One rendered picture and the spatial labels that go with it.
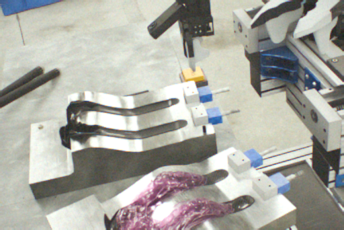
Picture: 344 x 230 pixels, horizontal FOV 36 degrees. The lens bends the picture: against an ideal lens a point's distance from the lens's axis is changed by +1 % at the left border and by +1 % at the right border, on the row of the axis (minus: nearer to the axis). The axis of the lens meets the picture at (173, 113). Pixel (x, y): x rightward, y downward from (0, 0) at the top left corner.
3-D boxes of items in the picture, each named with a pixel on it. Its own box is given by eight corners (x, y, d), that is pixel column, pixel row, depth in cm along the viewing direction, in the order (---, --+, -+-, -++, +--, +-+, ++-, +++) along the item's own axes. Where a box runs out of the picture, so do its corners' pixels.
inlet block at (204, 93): (227, 91, 158) (226, 77, 155) (232, 101, 154) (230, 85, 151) (184, 101, 157) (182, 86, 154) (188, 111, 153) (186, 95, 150)
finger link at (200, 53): (213, 70, 142) (208, 37, 139) (191, 75, 142) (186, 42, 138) (210, 67, 145) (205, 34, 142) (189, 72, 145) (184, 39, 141)
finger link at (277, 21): (256, 59, 71) (313, 35, 74) (250, 18, 68) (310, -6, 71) (244, 52, 74) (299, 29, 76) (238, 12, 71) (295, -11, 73)
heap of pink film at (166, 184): (200, 171, 133) (197, 147, 129) (240, 216, 120) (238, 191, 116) (106, 216, 125) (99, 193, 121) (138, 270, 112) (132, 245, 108)
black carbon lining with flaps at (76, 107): (179, 101, 156) (175, 74, 151) (190, 134, 144) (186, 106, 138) (61, 127, 154) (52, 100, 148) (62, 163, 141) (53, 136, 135)
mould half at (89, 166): (196, 104, 166) (191, 67, 158) (218, 157, 145) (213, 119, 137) (36, 139, 162) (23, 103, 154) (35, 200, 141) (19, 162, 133)
